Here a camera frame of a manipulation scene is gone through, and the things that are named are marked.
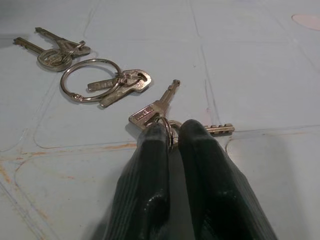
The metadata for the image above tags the long silver key angular head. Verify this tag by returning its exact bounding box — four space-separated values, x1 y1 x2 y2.
34 26 92 56

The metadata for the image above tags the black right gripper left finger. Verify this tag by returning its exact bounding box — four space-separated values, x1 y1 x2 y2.
91 122 176 240

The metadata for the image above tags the silver key with rounded head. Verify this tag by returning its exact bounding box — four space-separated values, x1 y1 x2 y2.
99 69 153 109

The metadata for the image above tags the silver key with notched blade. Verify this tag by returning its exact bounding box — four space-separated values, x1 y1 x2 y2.
168 119 236 137

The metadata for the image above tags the pink round disc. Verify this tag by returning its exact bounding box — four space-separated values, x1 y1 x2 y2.
291 13 320 32

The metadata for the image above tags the silver key with rectangular head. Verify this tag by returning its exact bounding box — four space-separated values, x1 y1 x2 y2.
128 79 181 130

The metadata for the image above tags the large silver hinged ring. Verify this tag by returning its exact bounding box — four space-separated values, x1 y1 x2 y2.
59 58 123 104

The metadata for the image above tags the brass key with round head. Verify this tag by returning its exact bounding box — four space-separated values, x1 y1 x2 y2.
13 36 74 73

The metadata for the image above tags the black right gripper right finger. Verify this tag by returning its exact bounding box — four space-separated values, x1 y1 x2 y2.
179 118 279 240

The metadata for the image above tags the flat silver key tag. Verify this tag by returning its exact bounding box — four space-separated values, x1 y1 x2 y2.
87 76 121 93

